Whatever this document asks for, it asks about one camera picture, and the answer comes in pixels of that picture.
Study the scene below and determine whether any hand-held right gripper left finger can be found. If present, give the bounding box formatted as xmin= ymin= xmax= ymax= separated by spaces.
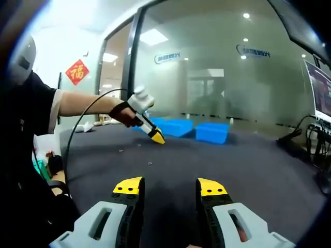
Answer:
xmin=49 ymin=176 xmax=145 ymax=248

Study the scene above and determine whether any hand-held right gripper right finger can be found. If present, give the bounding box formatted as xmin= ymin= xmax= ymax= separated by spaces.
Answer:
xmin=195 ymin=177 xmax=295 ymax=248

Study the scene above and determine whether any blue plastic bin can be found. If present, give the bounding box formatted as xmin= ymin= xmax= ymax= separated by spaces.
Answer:
xmin=133 ymin=116 xmax=169 ymax=132
xmin=156 ymin=118 xmax=194 ymax=138
xmin=195 ymin=122 xmax=230 ymax=145

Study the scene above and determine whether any person's left hand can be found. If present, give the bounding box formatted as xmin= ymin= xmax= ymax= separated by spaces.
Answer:
xmin=110 ymin=102 xmax=143 ymax=128

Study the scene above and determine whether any black office chair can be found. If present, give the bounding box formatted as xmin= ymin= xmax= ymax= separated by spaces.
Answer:
xmin=48 ymin=180 xmax=68 ymax=189

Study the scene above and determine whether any white plastic bag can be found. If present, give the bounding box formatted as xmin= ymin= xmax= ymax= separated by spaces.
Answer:
xmin=73 ymin=121 xmax=94 ymax=133

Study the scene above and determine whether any black pouch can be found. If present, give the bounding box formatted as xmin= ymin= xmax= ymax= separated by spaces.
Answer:
xmin=46 ymin=151 xmax=64 ymax=177

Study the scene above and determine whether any green plastic basket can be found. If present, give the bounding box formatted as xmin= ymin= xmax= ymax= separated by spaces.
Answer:
xmin=32 ymin=160 xmax=49 ymax=179

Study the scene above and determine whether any person's black clothed torso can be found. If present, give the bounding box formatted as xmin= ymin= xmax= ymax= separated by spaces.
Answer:
xmin=0 ymin=72 xmax=81 ymax=248

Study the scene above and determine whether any white worn device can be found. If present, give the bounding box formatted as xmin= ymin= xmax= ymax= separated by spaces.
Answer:
xmin=9 ymin=35 xmax=37 ymax=86

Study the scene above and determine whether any open laptop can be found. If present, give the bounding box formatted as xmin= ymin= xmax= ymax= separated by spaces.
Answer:
xmin=304 ymin=59 xmax=331 ymax=142

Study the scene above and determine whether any black monitor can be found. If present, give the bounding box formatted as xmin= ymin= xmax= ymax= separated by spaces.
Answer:
xmin=267 ymin=0 xmax=329 ymax=63

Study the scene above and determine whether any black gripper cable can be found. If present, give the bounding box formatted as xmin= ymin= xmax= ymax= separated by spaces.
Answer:
xmin=63 ymin=88 xmax=129 ymax=197

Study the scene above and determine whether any red paper wall decoration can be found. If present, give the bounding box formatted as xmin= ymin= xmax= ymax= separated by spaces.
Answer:
xmin=65 ymin=59 xmax=90 ymax=86

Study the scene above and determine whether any black cable bundle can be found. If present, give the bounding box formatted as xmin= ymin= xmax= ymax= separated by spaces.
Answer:
xmin=276 ymin=115 xmax=331 ymax=168

